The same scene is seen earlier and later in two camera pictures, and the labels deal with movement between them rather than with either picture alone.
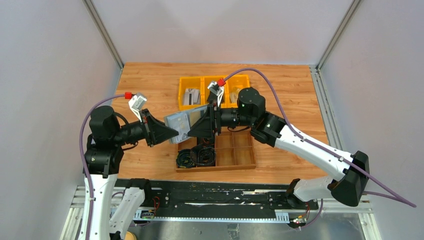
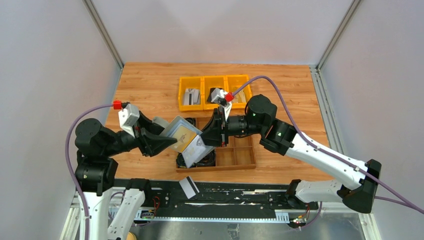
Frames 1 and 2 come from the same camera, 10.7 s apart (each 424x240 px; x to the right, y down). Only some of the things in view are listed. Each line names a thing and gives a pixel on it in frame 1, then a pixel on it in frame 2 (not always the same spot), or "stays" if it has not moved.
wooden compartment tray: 234,149 stays
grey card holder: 181,122 -> 189,141
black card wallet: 213,99 stays
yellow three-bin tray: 193,91 stays
